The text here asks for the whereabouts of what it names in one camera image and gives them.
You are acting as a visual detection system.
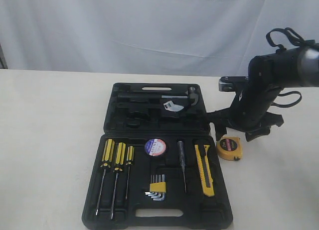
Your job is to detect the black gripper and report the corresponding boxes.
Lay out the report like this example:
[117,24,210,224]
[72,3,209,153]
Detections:
[206,87,284,142]

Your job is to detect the yellow tape measure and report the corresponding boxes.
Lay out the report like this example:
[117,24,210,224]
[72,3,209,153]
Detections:
[216,136,243,161]

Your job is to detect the yellow black utility knife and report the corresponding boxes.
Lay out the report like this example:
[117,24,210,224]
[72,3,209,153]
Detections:
[194,140,215,197]

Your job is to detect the black electrical tape roll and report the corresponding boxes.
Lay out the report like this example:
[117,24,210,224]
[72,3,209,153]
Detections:
[144,138,167,157]

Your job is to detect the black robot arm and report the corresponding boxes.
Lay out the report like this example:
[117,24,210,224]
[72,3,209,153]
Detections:
[206,45,319,141]

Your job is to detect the black plastic tool case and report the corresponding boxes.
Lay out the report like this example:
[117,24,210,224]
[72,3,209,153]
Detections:
[82,83,233,230]

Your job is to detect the clear voltage tester screwdriver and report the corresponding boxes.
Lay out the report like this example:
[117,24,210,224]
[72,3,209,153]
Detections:
[177,140,187,193]

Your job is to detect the hex key set yellow holder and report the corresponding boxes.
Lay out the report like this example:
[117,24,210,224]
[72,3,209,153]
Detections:
[145,174,166,201]

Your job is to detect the white backdrop curtain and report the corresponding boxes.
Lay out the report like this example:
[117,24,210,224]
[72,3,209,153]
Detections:
[0,0,319,76]

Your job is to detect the small yellow black screwdriver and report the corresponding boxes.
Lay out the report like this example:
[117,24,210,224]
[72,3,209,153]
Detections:
[125,145,135,200]

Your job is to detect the medium yellow black screwdriver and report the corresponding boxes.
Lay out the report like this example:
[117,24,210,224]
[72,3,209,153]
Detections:
[110,142,126,220]

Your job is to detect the large yellow black screwdriver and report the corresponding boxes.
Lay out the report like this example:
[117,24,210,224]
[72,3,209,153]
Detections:
[95,138,115,216]

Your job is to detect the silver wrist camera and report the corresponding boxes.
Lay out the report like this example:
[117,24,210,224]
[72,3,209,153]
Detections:
[218,76,249,93]

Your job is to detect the claw hammer black handle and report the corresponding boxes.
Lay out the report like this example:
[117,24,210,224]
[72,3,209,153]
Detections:
[118,87,199,106]

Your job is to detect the adjustable wrench black handle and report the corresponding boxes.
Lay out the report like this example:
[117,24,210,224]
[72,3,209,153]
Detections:
[116,101,185,113]

